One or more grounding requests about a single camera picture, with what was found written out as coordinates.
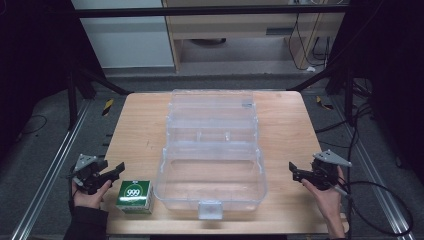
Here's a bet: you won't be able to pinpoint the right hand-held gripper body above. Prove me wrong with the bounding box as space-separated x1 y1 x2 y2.
309 149 353 192

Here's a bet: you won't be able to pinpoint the person's left hand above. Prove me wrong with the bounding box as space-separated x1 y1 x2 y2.
71 179 114 210

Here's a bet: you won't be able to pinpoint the black metal stand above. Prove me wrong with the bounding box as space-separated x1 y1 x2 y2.
287 59 356 126
66 63 132 131

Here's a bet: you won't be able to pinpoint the black cables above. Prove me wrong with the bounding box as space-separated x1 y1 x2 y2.
287 13 333 72

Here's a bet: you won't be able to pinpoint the black and yellow tape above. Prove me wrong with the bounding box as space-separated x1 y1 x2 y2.
315 95 334 111
101 98 115 117

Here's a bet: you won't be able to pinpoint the person's right hand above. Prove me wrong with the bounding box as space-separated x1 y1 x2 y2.
301 166 346 218

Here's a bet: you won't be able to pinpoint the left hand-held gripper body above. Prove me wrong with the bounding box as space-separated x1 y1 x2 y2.
68 153 110 196

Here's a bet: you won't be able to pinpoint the aluminium rail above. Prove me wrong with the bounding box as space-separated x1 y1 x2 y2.
11 99 93 240
331 98 416 240

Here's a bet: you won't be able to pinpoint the white cabinet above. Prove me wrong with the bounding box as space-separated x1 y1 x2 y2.
71 0 176 69

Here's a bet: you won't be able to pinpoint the black crossbar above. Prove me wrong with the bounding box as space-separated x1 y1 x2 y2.
73 4 351 19

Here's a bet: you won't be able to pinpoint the black cable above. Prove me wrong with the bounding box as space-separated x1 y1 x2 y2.
333 180 414 237

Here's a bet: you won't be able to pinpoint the wooden desk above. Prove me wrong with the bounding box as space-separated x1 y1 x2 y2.
161 0 346 74

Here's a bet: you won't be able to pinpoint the green and white medicine box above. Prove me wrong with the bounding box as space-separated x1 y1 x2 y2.
115 180 155 215

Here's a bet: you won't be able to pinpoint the clear plastic storage box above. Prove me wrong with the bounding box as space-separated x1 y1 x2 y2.
153 88 268 221

